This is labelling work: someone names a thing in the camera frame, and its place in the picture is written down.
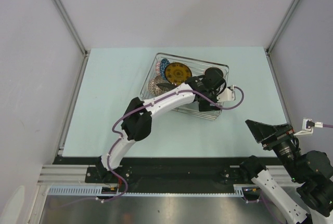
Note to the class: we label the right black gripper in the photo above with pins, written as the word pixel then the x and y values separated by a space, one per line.
pixel 260 131

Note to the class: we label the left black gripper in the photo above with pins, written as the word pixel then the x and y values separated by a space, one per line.
pixel 205 106

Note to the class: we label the red and black mug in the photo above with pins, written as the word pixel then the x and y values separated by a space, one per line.
pixel 214 75

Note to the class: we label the steel wire dish rack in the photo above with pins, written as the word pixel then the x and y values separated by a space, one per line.
pixel 197 67

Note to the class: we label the yellow patterned round plate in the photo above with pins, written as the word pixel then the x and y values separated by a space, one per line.
pixel 177 73

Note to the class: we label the black floral square plate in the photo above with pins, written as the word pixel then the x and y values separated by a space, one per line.
pixel 166 86

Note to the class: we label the blue triangle patterned bowl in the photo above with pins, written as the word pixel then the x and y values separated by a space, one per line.
pixel 160 67

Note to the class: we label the red patterned white bowl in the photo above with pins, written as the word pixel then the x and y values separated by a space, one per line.
pixel 152 86

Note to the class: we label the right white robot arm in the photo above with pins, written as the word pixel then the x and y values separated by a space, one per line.
pixel 312 170

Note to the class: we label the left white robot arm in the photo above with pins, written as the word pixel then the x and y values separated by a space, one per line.
pixel 136 123

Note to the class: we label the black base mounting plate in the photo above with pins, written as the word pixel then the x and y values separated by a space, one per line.
pixel 164 175

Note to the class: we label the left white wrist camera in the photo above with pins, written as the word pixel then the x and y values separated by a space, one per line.
pixel 228 94

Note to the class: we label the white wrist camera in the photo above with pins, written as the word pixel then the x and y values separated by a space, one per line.
pixel 308 126
pixel 228 94

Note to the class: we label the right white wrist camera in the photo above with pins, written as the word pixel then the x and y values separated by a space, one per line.
pixel 308 126

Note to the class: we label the right slotted cable duct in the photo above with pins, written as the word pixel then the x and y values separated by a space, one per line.
pixel 246 189

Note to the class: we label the slotted cable duct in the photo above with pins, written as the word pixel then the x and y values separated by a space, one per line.
pixel 246 189
pixel 83 190

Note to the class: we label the left slotted cable duct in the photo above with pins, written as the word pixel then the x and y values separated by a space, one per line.
pixel 83 190

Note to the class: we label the aluminium frame rail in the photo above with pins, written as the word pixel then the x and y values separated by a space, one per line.
pixel 62 175

